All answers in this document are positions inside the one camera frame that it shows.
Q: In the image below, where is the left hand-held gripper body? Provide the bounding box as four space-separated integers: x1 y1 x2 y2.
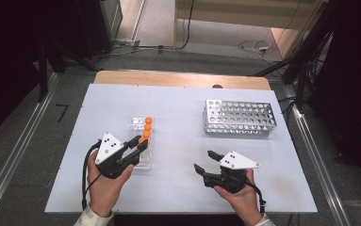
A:
94 132 136 180

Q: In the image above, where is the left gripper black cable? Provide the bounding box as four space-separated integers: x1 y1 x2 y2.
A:
80 138 103 212

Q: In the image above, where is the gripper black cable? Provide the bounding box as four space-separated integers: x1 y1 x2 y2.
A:
244 178 268 215
80 138 103 212

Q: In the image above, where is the aluminium floor rail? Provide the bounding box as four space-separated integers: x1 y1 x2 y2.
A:
282 84 353 226
0 72 59 226

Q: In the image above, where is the perforated metal tube rack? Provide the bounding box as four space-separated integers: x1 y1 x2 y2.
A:
202 99 278 137

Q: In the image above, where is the wooden table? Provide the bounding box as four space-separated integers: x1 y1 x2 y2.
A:
92 70 272 91

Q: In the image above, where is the bundle of black cables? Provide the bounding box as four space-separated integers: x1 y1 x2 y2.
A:
303 30 334 83

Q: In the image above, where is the white work board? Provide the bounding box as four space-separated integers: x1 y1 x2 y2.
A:
44 83 318 215

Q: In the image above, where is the person's left hand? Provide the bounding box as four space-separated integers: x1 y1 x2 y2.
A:
86 152 136 218

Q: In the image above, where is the black cabinet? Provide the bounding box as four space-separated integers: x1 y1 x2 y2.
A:
76 0 124 59

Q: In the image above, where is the light wooden furniture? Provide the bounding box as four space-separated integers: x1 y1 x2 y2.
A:
172 0 331 59

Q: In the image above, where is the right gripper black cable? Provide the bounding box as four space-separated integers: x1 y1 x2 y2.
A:
244 178 268 215

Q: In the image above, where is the clear acrylic tube rack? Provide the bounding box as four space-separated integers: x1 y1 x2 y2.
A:
127 117 156 171

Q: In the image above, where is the grey power strip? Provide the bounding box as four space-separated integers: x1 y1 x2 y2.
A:
114 39 141 49

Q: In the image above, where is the white floor cable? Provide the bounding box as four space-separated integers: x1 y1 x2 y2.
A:
238 39 274 58

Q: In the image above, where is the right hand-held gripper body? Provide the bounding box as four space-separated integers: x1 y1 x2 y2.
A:
202 151 261 194

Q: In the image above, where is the person's right hand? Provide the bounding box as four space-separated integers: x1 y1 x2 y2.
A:
213 168 265 226

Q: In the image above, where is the black metal stand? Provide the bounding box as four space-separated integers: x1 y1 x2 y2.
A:
36 40 101 104
249 0 337 106

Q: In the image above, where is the black hanging cable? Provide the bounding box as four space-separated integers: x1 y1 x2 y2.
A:
175 0 197 51

